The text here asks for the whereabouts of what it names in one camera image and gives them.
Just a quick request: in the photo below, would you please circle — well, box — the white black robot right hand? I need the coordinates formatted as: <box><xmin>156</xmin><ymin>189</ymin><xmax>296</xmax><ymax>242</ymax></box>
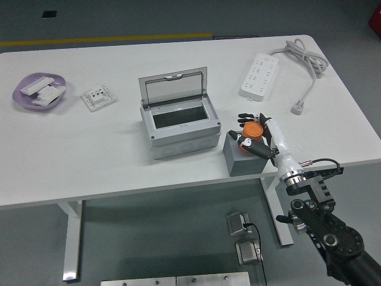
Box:
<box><xmin>228</xmin><ymin>112</ymin><xmax>305</xmax><ymax>180</ymax></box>

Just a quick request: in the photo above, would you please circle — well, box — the orange cylinder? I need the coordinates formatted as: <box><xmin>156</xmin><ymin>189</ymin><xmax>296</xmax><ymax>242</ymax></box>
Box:
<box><xmin>237</xmin><ymin>122</ymin><xmax>265</xmax><ymax>153</ymax></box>

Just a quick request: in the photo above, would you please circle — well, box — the grey electrical enclosure box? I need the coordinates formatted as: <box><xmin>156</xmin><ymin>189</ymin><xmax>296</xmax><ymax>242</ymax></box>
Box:
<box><xmin>139</xmin><ymin>100</ymin><xmax>223</xmax><ymax>160</ymax></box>

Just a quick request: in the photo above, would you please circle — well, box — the transparent hinged box lid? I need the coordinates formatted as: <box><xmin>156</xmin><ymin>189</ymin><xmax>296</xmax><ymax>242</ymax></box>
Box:
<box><xmin>138</xmin><ymin>67</ymin><xmax>208</xmax><ymax>108</ymax></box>

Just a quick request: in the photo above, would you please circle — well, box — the grey cube with round recess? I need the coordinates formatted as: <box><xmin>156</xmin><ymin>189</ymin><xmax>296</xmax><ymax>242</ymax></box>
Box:
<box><xmin>223</xmin><ymin>130</ymin><xmax>267</xmax><ymax>176</ymax></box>

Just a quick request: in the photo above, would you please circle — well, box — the white table leg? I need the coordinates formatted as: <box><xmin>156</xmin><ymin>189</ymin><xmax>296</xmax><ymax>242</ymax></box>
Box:
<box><xmin>56</xmin><ymin>200</ymin><xmax>83</xmax><ymax>282</ymax></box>
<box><xmin>261</xmin><ymin>175</ymin><xmax>294</xmax><ymax>247</ymax></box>

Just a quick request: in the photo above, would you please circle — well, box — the white power strip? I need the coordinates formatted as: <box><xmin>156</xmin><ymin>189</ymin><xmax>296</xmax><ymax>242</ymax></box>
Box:
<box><xmin>240</xmin><ymin>52</ymin><xmax>279</xmax><ymax>102</ymax></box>

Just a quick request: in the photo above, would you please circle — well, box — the metal foot pedal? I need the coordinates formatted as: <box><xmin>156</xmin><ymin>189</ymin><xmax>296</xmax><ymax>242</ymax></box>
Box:
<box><xmin>225</xmin><ymin>211</ymin><xmax>251</xmax><ymax>237</ymax></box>
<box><xmin>235</xmin><ymin>239</ymin><xmax>263</xmax><ymax>266</ymax></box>

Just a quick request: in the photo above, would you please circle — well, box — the red object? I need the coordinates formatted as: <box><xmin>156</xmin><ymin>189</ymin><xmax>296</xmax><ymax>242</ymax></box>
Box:
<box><xmin>368</xmin><ymin>6</ymin><xmax>381</xmax><ymax>30</ymax></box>

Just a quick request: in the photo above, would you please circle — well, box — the grey metal plate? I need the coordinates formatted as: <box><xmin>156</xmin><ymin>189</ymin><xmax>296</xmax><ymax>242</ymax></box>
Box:
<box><xmin>100</xmin><ymin>277</ymin><xmax>177</xmax><ymax>286</ymax></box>

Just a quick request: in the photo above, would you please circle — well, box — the small white plastic block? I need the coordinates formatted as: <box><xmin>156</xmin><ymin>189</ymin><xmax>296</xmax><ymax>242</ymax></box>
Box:
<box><xmin>37</xmin><ymin>85</ymin><xmax>60</xmax><ymax>101</ymax></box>

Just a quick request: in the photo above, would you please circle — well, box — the flat white plastic piece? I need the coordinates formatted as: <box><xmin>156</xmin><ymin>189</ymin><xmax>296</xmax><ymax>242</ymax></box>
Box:
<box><xmin>31</xmin><ymin>86</ymin><xmax>67</xmax><ymax>107</ymax></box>

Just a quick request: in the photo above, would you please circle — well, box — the long white plastic bar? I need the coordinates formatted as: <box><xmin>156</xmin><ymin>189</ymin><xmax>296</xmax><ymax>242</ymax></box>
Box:
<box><xmin>20</xmin><ymin>76</ymin><xmax>55</xmax><ymax>95</ymax></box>

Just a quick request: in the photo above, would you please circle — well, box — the purple plate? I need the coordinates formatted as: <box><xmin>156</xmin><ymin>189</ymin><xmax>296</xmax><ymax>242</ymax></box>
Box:
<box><xmin>11</xmin><ymin>72</ymin><xmax>67</xmax><ymax>113</ymax></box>

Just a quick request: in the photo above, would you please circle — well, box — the white power cord with plug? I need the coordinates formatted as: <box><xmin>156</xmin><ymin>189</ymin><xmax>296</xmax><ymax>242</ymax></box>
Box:
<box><xmin>268</xmin><ymin>38</ymin><xmax>330</xmax><ymax>116</ymax></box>

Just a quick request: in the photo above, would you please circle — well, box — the black pedal cable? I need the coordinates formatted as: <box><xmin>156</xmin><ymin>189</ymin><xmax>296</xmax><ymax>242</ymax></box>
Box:
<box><xmin>242</xmin><ymin>222</ymin><xmax>268</xmax><ymax>286</ymax></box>

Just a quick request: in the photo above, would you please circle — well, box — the white wall socket panel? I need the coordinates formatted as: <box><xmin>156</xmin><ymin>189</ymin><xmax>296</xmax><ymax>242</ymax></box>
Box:
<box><xmin>80</xmin><ymin>84</ymin><xmax>117</xmax><ymax>112</ymax></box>

